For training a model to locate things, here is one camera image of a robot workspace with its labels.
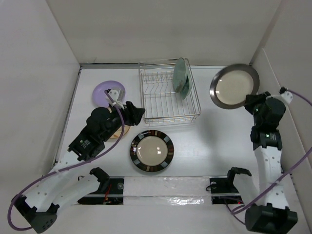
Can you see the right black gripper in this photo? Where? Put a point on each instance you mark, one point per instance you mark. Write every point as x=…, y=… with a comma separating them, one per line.
x=251, y=99

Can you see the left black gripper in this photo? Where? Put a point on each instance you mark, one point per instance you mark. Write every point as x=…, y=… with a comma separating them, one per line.
x=132, y=113

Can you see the tan plate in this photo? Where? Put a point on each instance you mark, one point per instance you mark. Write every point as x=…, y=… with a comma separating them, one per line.
x=124, y=131

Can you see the black rimmed patterned plate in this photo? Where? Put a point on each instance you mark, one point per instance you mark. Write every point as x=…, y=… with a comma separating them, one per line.
x=152, y=151

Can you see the teal rectangular plate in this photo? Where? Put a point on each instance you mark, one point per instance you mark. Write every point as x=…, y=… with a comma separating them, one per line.
x=186, y=88

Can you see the teal round flower plate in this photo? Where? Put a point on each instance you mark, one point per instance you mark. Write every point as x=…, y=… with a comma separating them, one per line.
x=179, y=75

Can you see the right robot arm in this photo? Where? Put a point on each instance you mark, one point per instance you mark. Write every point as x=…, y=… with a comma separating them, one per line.
x=267, y=210

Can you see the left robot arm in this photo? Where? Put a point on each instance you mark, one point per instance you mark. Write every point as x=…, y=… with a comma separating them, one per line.
x=41, y=201

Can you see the purple plate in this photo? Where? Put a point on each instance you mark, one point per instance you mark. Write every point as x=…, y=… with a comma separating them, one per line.
x=99, y=97

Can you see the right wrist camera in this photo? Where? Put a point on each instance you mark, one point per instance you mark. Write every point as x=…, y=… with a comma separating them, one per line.
x=286, y=95

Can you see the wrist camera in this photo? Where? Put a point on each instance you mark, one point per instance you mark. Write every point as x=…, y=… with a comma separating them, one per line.
x=116, y=94
x=286, y=95

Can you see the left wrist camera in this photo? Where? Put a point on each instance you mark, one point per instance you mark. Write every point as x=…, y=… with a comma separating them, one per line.
x=116, y=94

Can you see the wire dish rack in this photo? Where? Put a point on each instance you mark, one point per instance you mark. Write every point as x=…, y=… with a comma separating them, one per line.
x=162, y=104

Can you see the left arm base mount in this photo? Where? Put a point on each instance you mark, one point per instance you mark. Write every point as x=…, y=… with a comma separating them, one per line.
x=111, y=195

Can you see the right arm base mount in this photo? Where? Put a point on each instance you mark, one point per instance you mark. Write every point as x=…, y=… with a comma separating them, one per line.
x=223, y=192

